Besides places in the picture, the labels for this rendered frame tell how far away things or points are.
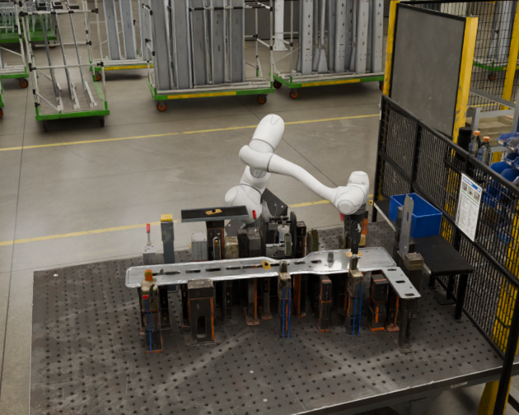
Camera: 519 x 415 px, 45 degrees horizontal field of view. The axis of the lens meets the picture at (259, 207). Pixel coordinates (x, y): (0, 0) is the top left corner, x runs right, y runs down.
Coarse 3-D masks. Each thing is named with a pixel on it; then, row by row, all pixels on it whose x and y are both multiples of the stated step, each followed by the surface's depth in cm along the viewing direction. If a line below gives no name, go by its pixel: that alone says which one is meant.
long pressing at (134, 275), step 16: (320, 256) 327; (336, 256) 327; (368, 256) 327; (384, 256) 327; (128, 272) 313; (208, 272) 312; (224, 272) 312; (240, 272) 312; (256, 272) 312; (272, 272) 312; (304, 272) 313; (320, 272) 313; (336, 272) 313
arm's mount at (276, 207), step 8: (264, 192) 402; (264, 200) 396; (272, 200) 391; (280, 200) 386; (272, 208) 387; (280, 208) 381; (272, 216) 382; (280, 216) 378; (232, 224) 406; (240, 224) 401; (232, 232) 401; (272, 232) 381; (272, 240) 383
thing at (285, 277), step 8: (288, 272) 304; (280, 280) 299; (288, 280) 299; (280, 288) 301; (288, 288) 300; (280, 296) 302; (288, 296) 302; (280, 304) 306; (288, 304) 305; (280, 312) 307; (288, 312) 306; (280, 320) 308; (288, 320) 308; (280, 328) 310; (288, 328) 309; (280, 336) 311; (288, 336) 310
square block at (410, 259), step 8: (408, 256) 315; (416, 256) 315; (408, 264) 314; (416, 264) 313; (408, 272) 315; (416, 272) 315; (416, 280) 317; (416, 288) 319; (400, 304) 329; (416, 304) 323; (400, 312) 329; (416, 312) 325
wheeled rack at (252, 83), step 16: (256, 0) 1016; (144, 16) 982; (256, 16) 1026; (272, 16) 941; (256, 32) 1037; (272, 32) 951; (256, 48) 1047; (272, 48) 960; (256, 64) 1059; (272, 64) 971; (208, 80) 1016; (256, 80) 1031; (272, 80) 981; (160, 96) 944; (176, 96) 950; (192, 96) 956; (208, 96) 963
